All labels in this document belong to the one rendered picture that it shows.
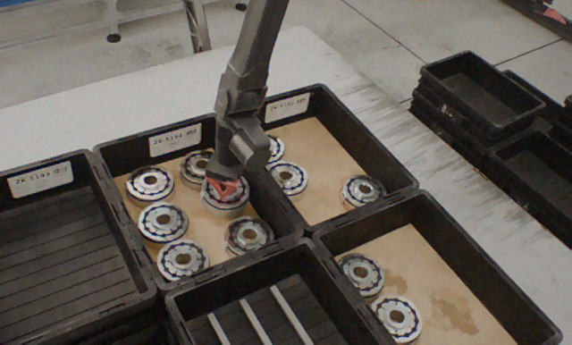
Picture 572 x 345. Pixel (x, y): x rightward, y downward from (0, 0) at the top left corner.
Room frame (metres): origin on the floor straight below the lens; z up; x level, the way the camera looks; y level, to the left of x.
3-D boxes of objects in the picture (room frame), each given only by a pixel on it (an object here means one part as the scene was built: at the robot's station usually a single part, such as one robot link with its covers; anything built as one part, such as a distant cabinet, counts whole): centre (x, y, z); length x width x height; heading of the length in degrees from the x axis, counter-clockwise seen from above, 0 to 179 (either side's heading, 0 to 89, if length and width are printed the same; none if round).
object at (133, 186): (0.82, 0.27, 0.86); 0.10 x 0.10 x 0.01
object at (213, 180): (0.79, 0.10, 0.94); 0.07 x 0.07 x 0.09; 79
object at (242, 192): (0.80, 0.10, 0.89); 0.10 x 0.10 x 0.01
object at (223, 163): (0.80, 0.10, 1.01); 0.10 x 0.07 x 0.07; 169
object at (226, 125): (0.79, 0.09, 1.07); 0.07 x 0.06 x 0.07; 40
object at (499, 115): (1.79, -0.72, 0.37); 0.40 x 0.30 x 0.45; 40
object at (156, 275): (0.76, 0.16, 0.92); 0.40 x 0.30 x 0.02; 36
